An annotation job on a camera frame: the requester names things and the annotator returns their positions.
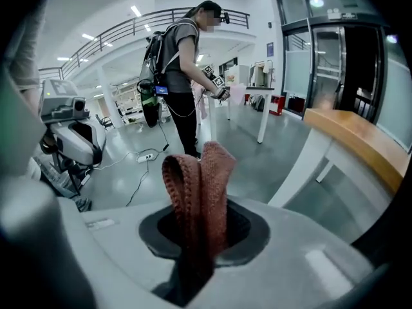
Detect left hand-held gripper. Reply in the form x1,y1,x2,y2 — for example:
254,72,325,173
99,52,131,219
40,79,108,167

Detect clothes rack with garments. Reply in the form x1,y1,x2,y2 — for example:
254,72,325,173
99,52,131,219
248,59,277,88

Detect pink garment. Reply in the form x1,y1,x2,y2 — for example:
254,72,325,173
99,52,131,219
191,79,209,120
225,82,247,105

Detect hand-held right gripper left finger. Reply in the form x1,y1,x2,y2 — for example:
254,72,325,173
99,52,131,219
80,203,182,309

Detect black cable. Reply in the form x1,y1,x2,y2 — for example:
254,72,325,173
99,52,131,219
125,117,171,207

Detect red cloth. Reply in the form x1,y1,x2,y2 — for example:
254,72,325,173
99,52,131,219
160,140,238,289

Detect grey floor backpack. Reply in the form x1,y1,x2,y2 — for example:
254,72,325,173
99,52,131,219
249,93,267,112

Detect black balcony railing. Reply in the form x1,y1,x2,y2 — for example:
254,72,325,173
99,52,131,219
38,6,251,80

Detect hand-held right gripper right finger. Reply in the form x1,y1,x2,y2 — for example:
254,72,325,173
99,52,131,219
192,194,375,309

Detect black framed glass door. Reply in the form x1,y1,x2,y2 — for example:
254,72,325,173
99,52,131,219
272,0,412,147

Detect person's left shoe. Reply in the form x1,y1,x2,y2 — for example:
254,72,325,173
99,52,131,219
74,197,93,212

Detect white cable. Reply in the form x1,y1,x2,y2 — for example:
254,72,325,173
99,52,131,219
82,151,139,186

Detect dark table white legs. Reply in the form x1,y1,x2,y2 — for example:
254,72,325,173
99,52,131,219
205,85,276,144

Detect wooden table white legs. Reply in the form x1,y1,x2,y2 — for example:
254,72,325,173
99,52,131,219
267,108,412,209

